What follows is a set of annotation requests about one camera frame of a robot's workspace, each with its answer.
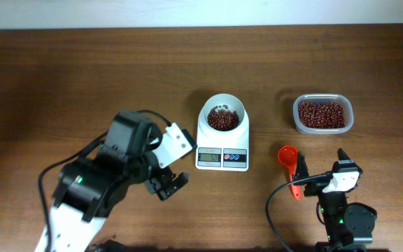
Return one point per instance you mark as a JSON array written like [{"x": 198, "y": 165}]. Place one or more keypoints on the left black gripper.
[{"x": 157, "y": 185}]

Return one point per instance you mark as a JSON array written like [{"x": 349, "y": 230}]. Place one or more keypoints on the red beans in bowl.
[{"x": 223, "y": 119}]

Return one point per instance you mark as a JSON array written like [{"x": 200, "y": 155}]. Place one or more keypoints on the white round bowl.
[{"x": 234, "y": 104}]

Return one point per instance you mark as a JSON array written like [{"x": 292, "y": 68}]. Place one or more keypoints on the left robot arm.
[{"x": 96, "y": 178}]

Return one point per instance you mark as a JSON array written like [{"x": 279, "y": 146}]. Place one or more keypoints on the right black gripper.
[{"x": 317, "y": 189}]

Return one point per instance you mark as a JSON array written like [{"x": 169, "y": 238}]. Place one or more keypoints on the white digital kitchen scale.
[{"x": 223, "y": 150}]

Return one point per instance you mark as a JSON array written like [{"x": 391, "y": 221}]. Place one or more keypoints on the orange measuring scoop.
[{"x": 287, "y": 156}]

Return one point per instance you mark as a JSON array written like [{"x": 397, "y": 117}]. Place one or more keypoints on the clear plastic bean container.
[{"x": 324, "y": 98}]

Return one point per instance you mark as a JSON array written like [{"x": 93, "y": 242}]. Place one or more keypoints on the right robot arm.
[{"x": 349, "y": 226}]

